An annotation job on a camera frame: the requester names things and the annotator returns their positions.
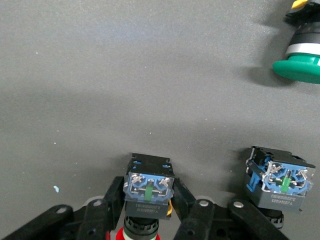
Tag green push button switch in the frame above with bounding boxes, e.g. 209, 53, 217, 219
271, 0, 320, 85
244, 145, 317, 230

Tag red push button switch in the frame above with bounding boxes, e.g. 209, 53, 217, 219
123, 152, 176, 240

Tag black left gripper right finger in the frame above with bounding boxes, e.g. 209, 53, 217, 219
171, 177, 289, 240

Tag dark grey table mat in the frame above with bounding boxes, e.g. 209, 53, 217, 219
0, 0, 320, 240

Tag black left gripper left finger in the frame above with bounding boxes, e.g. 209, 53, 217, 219
0, 175, 126, 240

